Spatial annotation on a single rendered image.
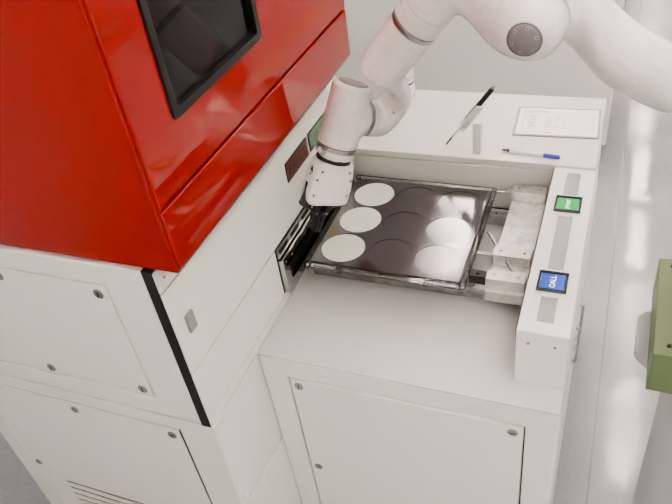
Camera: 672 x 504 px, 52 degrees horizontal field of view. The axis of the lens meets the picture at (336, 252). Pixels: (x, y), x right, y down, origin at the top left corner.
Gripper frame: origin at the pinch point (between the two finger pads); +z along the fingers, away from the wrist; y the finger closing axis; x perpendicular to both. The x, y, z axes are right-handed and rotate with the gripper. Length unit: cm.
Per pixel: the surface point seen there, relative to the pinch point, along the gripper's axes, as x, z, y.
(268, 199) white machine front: 1.0, -4.8, -12.4
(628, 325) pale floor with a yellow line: 1, 44, 144
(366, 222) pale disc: 5.1, 3.1, 17.6
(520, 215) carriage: -13.1, -8.4, 47.2
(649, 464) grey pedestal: -60, 31, 65
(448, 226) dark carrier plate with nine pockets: -8.2, -2.9, 30.7
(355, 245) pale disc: -1.1, 5.8, 11.6
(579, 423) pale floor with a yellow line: -21, 63, 104
